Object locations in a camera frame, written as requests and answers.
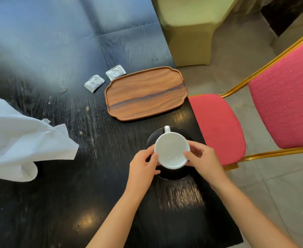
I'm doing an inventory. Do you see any person's left hand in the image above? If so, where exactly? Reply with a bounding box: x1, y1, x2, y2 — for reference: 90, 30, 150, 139
125, 144, 161, 202

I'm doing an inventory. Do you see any person's right hand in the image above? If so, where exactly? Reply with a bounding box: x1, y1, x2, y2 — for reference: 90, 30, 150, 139
183, 140, 231, 192

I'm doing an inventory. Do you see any black glass saucer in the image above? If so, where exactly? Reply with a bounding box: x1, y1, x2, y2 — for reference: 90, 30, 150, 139
146, 127, 193, 182

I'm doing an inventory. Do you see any white ceramic cup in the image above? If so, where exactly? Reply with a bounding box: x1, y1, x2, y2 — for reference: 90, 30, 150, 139
154, 125, 191, 170

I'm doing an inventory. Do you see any brown wooden tray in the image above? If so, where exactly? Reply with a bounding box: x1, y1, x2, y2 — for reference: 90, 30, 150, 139
104, 66, 189, 122

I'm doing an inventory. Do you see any white sachet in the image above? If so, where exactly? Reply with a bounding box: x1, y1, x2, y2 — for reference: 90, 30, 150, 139
84, 74, 105, 94
105, 64, 127, 81

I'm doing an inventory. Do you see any white cloth napkin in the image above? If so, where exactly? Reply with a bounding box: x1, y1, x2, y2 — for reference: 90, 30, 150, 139
0, 98, 79, 183

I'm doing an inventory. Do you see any person's right forearm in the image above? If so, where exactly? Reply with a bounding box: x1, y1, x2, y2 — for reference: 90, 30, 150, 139
211, 178, 301, 248

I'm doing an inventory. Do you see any person's left forearm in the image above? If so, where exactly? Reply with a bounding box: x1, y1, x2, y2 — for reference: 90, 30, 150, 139
86, 191, 143, 248

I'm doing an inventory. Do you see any pale yellow upholstered chair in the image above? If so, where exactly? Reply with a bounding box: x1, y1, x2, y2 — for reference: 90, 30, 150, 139
150, 0, 241, 68

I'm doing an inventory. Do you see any beige curtain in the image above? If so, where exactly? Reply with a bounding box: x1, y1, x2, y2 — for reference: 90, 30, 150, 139
229, 0, 279, 16

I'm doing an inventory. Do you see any red cushioned gold-frame chair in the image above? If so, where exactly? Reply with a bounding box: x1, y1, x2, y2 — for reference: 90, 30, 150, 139
187, 25, 303, 171

